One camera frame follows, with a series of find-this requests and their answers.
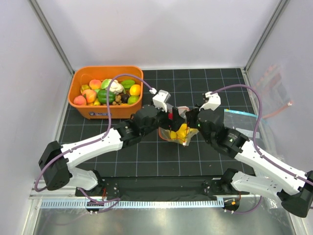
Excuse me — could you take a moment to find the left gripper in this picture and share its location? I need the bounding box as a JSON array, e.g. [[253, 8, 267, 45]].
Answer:
[[141, 102, 184, 137]]

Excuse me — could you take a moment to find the red zipper clear bag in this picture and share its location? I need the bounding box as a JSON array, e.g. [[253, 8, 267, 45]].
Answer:
[[158, 106, 199, 146]]

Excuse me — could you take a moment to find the green bell pepper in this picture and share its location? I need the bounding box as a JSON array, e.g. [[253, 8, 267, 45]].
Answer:
[[97, 90, 115, 104]]

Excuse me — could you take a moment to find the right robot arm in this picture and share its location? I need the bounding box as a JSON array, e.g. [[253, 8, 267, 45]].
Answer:
[[186, 109, 313, 218]]

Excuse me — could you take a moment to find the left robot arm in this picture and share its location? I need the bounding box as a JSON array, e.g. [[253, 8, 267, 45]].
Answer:
[[39, 105, 185, 196]]

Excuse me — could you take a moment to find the blue zipper clear bag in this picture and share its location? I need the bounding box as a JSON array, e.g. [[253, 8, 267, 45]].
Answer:
[[224, 109, 272, 146]]

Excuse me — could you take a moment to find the green lime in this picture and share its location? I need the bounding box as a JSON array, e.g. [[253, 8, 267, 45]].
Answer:
[[127, 95, 140, 105]]

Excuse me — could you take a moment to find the yellow lemon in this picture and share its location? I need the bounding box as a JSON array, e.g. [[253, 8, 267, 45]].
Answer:
[[129, 84, 141, 96]]

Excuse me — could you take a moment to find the dark purple fruit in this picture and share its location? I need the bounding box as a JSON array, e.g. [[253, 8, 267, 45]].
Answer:
[[121, 94, 130, 103]]

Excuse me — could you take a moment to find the green star fruit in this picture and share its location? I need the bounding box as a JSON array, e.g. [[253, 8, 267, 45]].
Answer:
[[120, 79, 136, 90]]

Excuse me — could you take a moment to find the brown nuts pile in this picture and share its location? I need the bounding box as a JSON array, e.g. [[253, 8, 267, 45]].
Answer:
[[109, 95, 122, 106]]

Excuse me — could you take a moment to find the cauliflower toy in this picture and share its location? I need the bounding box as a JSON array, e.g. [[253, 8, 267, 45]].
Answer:
[[101, 79, 124, 94]]

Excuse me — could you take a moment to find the peach upper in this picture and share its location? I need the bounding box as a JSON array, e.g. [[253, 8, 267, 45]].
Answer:
[[89, 79, 102, 90]]

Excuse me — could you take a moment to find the peach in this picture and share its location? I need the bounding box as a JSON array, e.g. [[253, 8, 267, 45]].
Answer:
[[82, 89, 97, 104], [89, 79, 102, 90], [73, 95, 87, 106]]

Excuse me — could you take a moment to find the peach middle left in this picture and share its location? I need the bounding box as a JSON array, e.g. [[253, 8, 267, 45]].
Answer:
[[82, 89, 97, 104]]

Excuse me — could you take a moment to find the yellow star fruit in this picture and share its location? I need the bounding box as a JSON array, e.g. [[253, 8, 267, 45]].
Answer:
[[80, 85, 90, 95]]

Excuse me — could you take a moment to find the peach front left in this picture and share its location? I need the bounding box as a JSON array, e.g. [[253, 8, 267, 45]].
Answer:
[[73, 95, 87, 106]]

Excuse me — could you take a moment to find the orange plastic bin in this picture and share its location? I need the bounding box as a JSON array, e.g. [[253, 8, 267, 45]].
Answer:
[[68, 65, 144, 119]]

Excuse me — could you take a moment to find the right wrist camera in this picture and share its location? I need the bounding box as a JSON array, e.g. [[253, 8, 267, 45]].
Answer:
[[200, 92, 221, 111]]

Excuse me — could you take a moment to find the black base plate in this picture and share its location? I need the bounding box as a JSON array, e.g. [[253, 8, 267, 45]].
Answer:
[[74, 175, 251, 201]]

